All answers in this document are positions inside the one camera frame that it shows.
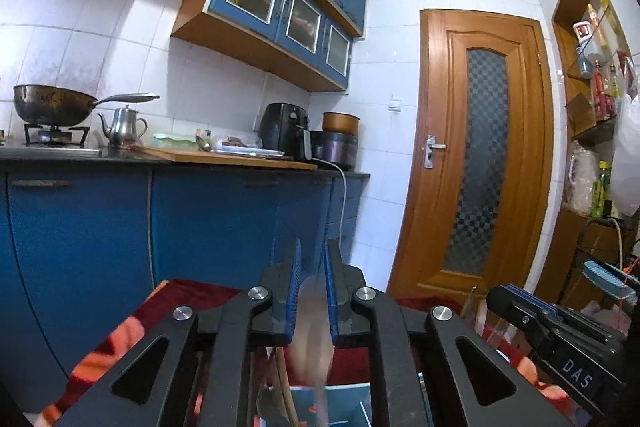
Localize white plastic chopstick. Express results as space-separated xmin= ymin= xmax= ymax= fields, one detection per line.
xmin=256 ymin=387 xmax=282 ymax=426

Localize blue base cabinets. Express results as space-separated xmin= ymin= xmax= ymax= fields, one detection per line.
xmin=1 ymin=158 xmax=367 ymax=413

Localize black wok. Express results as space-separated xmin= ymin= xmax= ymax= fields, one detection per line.
xmin=13 ymin=84 xmax=160 ymax=128

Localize rice cooker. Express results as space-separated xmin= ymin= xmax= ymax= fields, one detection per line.
xmin=310 ymin=131 xmax=358 ymax=170

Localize black air fryer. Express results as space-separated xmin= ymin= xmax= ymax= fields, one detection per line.
xmin=258 ymin=103 xmax=311 ymax=161

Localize red pink floral blanket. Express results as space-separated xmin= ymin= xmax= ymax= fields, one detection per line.
xmin=37 ymin=278 xmax=576 ymax=427

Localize white power cord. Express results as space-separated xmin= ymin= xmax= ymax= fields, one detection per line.
xmin=311 ymin=156 xmax=350 ymax=258

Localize steel teapot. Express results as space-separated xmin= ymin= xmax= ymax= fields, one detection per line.
xmin=98 ymin=105 xmax=149 ymax=150

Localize wooden shelf with bottles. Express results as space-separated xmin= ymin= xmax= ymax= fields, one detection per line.
xmin=549 ymin=0 xmax=640 ymax=220

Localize wooden door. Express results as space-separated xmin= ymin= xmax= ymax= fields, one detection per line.
xmin=387 ymin=10 xmax=553 ymax=303

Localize light blue utensil box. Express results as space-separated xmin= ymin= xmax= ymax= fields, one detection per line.
xmin=252 ymin=380 xmax=374 ymax=427

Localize white plastic bag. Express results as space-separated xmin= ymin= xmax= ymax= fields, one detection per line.
xmin=611 ymin=94 xmax=640 ymax=216

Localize brown pot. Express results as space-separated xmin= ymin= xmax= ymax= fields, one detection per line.
xmin=322 ymin=112 xmax=360 ymax=136

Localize gas stove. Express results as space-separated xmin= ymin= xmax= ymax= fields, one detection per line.
xmin=1 ymin=124 xmax=102 ymax=159

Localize wooden cutting board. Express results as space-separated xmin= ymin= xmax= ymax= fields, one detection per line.
xmin=134 ymin=146 xmax=318 ymax=171

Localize beige plastic spoon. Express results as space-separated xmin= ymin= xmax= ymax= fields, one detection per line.
xmin=291 ymin=275 xmax=334 ymax=426

